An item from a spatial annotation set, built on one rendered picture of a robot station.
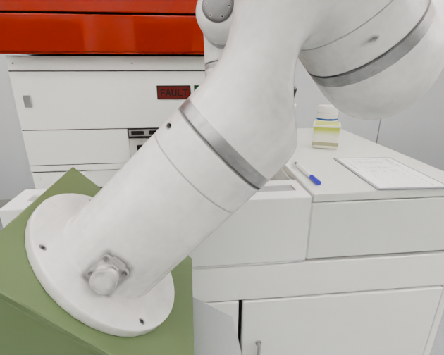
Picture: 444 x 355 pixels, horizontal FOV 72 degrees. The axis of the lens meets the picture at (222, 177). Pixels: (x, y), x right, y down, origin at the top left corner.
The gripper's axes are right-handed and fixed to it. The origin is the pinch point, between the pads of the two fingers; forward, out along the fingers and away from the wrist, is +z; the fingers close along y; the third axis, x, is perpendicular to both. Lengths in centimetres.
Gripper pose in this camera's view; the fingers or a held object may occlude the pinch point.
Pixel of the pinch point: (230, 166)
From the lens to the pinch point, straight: 58.1
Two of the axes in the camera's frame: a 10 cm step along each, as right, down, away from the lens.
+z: 0.3, 9.9, 1.5
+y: 1.0, 1.4, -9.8
